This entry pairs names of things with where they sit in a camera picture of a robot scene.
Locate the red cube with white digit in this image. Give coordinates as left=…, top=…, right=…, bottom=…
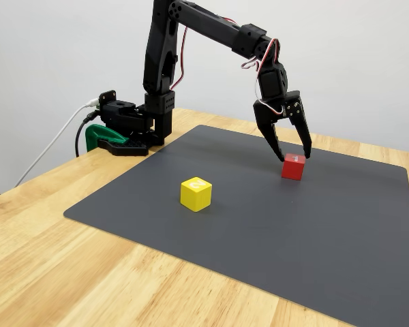
left=281, top=153, right=307, bottom=181

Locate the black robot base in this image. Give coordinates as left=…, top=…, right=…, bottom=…
left=98, top=90, right=154, bottom=157

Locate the yellow cube with white digit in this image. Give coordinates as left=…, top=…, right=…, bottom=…
left=180, top=176, right=213, bottom=213

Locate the dark grey mat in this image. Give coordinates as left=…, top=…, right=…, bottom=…
left=63, top=124, right=409, bottom=327

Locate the green table clamp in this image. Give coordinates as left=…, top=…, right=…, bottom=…
left=85, top=124, right=130, bottom=151

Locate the red white servo wire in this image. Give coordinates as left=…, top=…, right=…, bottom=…
left=170, top=16, right=287, bottom=119

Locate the black cable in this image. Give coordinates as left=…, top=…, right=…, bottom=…
left=74, top=110, right=102, bottom=158

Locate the white cable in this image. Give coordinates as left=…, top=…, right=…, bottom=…
left=13, top=97, right=100, bottom=189

